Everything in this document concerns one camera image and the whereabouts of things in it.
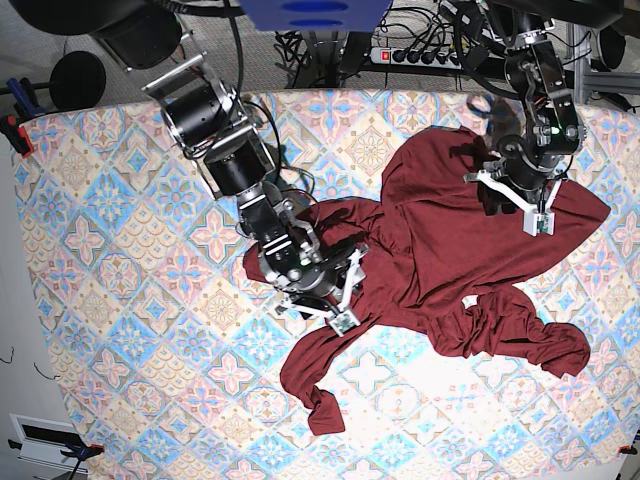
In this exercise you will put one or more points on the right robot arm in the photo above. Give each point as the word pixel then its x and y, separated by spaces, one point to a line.
pixel 216 130

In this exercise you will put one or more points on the white floor box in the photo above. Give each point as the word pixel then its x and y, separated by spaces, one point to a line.
pixel 45 431

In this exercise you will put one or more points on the orange black clamp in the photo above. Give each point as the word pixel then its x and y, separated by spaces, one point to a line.
pixel 16 135
pixel 80 451

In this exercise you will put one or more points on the patterned tablecloth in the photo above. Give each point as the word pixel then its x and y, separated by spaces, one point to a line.
pixel 169 357

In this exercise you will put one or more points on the orange black clamp upper left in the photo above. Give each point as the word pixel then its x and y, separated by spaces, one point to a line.
pixel 16 135

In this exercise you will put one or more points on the white power strip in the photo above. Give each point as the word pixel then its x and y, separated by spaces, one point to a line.
pixel 414 57

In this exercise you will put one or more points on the orange clamp lower right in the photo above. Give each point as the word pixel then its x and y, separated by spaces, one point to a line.
pixel 628 450

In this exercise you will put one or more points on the black round stool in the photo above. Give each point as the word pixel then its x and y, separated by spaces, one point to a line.
pixel 77 81

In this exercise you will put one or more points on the dark red t-shirt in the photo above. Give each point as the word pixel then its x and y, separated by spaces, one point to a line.
pixel 438 265

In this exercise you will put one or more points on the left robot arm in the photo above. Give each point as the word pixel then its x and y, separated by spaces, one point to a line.
pixel 532 69

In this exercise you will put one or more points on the orange black clamp lower left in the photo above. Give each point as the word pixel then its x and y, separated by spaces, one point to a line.
pixel 80 451

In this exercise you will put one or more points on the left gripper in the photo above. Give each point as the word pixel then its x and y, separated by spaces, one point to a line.
pixel 513 183

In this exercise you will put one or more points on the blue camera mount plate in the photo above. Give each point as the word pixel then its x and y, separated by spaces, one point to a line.
pixel 310 15

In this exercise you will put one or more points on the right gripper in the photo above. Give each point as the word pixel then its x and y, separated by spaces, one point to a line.
pixel 327 288

